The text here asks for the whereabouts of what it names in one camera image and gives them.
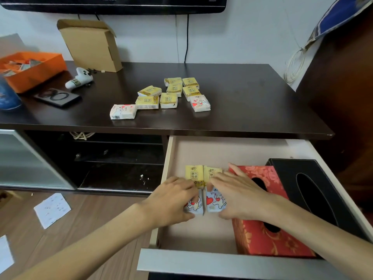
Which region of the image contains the person's right hand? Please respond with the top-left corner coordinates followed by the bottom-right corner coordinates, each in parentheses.
top-left (209, 163), bottom-right (279, 225)

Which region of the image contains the person's left hand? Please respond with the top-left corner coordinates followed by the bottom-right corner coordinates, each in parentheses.
top-left (143, 177), bottom-right (200, 231)

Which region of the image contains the white heart print tissue packet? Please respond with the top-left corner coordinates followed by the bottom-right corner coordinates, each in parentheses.
top-left (184, 189), bottom-right (205, 216)
top-left (110, 104), bottom-right (137, 120)
top-left (205, 186), bottom-right (228, 213)
top-left (189, 95), bottom-right (211, 113)

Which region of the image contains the person's right forearm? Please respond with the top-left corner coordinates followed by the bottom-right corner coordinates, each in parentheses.
top-left (269, 195), bottom-right (373, 280)

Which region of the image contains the person's left forearm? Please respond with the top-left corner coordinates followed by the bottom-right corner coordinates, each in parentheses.
top-left (13, 200), bottom-right (158, 280)

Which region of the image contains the yellow tissue packet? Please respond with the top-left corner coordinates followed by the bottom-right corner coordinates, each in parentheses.
top-left (203, 165), bottom-right (224, 187)
top-left (185, 164), bottom-right (205, 189)

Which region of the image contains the white drawer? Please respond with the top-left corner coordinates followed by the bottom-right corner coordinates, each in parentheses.
top-left (137, 136), bottom-right (373, 280)

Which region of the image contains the red floral tissue box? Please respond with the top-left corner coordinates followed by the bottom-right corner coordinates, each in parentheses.
top-left (228, 165), bottom-right (317, 258)

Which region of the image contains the black leather tissue box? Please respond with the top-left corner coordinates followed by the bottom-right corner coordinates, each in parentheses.
top-left (266, 158), bottom-right (371, 243)

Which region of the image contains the dark brown wooden cabinet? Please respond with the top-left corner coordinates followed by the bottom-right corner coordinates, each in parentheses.
top-left (0, 61), bottom-right (335, 199)

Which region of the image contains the group of yellow packets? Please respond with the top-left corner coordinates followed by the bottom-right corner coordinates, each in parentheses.
top-left (135, 77), bottom-right (202, 110)

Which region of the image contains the dark brown wooden wardrobe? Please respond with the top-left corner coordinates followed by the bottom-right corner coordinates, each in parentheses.
top-left (295, 9), bottom-right (373, 214)

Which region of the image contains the white paper sheet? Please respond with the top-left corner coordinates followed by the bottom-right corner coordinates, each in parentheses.
top-left (0, 235), bottom-right (15, 275)
top-left (33, 193), bottom-right (72, 230)

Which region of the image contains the frosted glass cabinet door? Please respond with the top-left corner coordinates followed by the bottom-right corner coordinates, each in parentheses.
top-left (0, 129), bottom-right (77, 191)

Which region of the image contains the white game controller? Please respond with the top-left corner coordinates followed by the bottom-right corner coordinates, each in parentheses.
top-left (65, 67), bottom-right (94, 90)

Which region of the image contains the blue and white bag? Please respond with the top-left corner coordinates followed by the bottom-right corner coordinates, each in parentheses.
top-left (307, 0), bottom-right (373, 45)

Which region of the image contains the open cardboard box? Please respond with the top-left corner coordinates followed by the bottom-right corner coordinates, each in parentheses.
top-left (57, 19), bottom-right (124, 73)

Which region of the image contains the orange box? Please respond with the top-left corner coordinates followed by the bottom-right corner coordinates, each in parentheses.
top-left (0, 52), bottom-right (67, 94)

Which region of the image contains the black television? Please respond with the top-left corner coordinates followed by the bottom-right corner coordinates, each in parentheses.
top-left (0, 0), bottom-right (228, 15)

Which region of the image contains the blue plastic container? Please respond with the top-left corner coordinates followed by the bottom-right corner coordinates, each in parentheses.
top-left (0, 75), bottom-right (23, 111)

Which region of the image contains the pile of small sachets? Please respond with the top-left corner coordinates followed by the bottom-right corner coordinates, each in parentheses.
top-left (0, 59), bottom-right (42, 77)

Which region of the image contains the white coiled cable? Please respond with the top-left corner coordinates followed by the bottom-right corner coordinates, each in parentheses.
top-left (283, 46), bottom-right (310, 84)

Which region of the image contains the beige coiled cord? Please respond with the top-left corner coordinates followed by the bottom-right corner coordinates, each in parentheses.
top-left (69, 131), bottom-right (96, 141)

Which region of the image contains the black power cable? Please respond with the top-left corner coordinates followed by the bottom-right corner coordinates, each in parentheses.
top-left (184, 14), bottom-right (190, 64)

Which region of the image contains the black phone with ring holder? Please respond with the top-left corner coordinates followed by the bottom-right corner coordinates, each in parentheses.
top-left (33, 88), bottom-right (82, 108)

